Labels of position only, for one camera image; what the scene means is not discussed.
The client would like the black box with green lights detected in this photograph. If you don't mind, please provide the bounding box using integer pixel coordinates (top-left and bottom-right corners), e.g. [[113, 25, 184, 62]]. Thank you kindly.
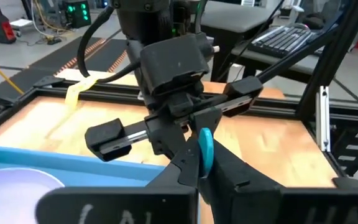
[[62, 0, 93, 29]]

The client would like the pale yellow strip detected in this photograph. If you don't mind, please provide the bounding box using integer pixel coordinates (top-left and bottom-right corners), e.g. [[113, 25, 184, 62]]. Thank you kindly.
[[64, 74, 99, 108]]

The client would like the black hazard-striped floor mat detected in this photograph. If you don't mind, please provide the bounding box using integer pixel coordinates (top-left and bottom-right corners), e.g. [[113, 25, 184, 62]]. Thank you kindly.
[[0, 36, 104, 103], [82, 39, 129, 75]]

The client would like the grey desk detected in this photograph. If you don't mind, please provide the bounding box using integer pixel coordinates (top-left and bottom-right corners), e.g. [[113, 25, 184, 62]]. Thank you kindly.
[[231, 27, 358, 77]]

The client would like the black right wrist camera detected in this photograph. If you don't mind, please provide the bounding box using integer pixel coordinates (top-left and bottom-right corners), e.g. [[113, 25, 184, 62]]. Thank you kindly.
[[140, 33, 211, 96]]

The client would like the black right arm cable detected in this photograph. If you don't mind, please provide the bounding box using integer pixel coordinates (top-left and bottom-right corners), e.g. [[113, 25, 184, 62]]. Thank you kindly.
[[76, 4, 142, 85]]

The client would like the grey side table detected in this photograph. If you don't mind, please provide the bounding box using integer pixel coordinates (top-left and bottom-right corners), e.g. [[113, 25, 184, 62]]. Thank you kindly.
[[201, 0, 282, 83]]

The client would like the black keyboard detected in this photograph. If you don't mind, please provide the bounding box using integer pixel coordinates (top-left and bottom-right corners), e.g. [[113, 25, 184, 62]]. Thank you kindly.
[[247, 24, 323, 59]]

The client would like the yellow hanging cable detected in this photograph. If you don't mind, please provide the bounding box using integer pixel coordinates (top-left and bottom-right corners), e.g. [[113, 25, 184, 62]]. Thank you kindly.
[[0, 48, 25, 96]]

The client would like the lavender round plate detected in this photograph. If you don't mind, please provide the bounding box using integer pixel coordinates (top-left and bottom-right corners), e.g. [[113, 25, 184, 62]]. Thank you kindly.
[[0, 167, 65, 224]]

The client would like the silver aluminium bracket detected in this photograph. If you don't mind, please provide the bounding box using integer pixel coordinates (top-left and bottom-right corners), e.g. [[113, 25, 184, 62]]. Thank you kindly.
[[315, 85, 331, 153]]

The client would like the black aluminium table frame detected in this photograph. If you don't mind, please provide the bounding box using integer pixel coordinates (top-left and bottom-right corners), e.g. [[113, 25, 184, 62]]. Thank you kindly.
[[0, 0, 358, 190]]

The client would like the blue plastic tray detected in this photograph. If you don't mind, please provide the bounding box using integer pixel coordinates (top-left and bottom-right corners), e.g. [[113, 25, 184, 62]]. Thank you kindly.
[[0, 144, 167, 188]]

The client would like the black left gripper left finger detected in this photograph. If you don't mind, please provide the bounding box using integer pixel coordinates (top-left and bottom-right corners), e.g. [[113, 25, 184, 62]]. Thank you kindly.
[[35, 136, 201, 224]]

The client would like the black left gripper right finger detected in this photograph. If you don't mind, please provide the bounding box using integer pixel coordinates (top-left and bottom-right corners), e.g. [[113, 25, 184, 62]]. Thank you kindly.
[[199, 139, 358, 224]]

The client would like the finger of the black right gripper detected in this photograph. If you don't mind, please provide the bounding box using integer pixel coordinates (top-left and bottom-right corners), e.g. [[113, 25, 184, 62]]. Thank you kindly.
[[190, 107, 223, 139], [144, 115, 188, 163]]

